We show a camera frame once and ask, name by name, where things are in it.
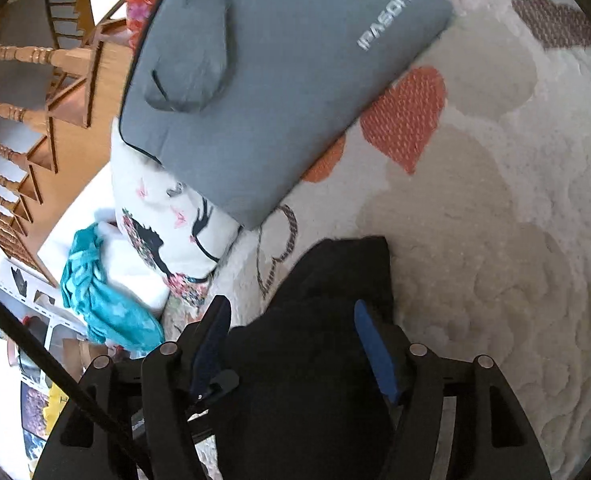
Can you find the white printed pillow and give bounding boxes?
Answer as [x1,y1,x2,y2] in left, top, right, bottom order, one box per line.
[110,120,244,306]

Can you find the wooden railing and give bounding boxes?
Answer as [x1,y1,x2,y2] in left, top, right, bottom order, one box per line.
[0,0,136,288]

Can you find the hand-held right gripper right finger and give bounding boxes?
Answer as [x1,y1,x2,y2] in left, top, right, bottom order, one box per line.
[354,300,549,480]

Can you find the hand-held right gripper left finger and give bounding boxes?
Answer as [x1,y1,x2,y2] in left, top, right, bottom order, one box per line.
[30,296,239,480]

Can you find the white sheet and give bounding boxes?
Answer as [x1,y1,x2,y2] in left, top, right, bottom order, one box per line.
[40,165,171,311]

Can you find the black pants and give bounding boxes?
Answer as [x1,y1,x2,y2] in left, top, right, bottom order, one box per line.
[210,235,411,480]

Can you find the black cable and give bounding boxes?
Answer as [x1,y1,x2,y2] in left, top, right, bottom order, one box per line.
[0,280,154,480]

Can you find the grey laptop bag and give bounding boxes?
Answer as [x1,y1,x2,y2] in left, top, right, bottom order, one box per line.
[120,0,453,231]

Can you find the heart-print blanket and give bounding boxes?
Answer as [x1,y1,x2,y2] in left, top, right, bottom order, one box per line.
[160,0,591,480]

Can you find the teal cloth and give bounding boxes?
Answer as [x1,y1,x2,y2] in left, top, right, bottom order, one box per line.
[60,225,166,352]

